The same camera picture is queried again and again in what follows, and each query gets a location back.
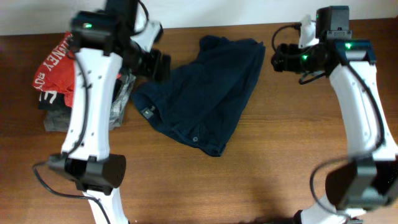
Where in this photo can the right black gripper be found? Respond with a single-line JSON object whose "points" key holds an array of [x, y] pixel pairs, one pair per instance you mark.
{"points": [[286, 56]]}

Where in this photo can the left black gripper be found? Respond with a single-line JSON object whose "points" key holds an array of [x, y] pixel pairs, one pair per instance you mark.
{"points": [[152, 70]]}

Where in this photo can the navy blue shorts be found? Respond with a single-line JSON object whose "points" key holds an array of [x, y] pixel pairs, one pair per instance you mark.
{"points": [[202, 102]]}

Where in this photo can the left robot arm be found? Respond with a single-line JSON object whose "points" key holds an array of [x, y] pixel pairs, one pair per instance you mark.
{"points": [[85, 157]]}

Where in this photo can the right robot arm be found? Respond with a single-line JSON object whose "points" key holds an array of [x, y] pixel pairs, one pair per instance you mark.
{"points": [[366, 177]]}

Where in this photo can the red folded shirt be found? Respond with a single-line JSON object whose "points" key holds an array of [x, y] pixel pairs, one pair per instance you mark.
{"points": [[56, 74]]}

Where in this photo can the black folded shirt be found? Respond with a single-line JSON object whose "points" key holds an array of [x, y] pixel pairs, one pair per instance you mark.
{"points": [[52, 101]]}

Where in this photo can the grey folded shirt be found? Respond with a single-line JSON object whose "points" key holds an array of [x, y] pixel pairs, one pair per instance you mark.
{"points": [[58, 121]]}

